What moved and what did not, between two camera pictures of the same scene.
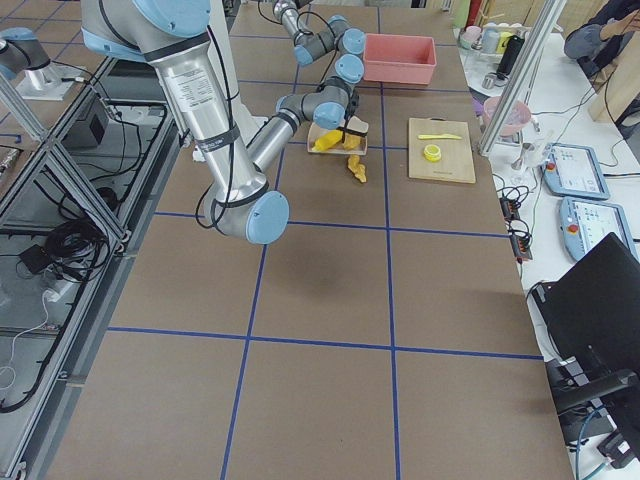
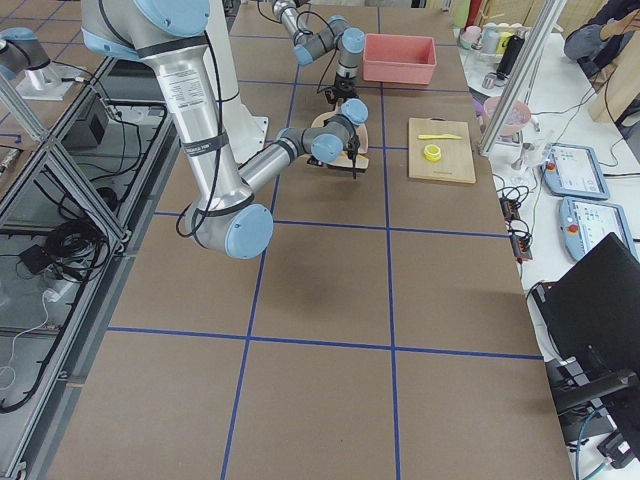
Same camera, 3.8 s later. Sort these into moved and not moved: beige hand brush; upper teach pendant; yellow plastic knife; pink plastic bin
Moved: beige hand brush
Not moved: yellow plastic knife; upper teach pendant; pink plastic bin
